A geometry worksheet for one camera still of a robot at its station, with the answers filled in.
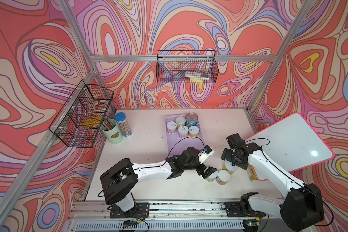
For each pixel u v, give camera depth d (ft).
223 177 2.57
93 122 2.35
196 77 2.98
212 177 2.54
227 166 2.74
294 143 2.12
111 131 2.97
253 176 2.65
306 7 2.27
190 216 2.41
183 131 3.29
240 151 1.93
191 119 3.26
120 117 2.98
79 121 2.57
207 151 2.17
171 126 3.33
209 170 2.22
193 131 3.24
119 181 1.48
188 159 1.99
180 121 3.33
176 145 2.26
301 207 1.30
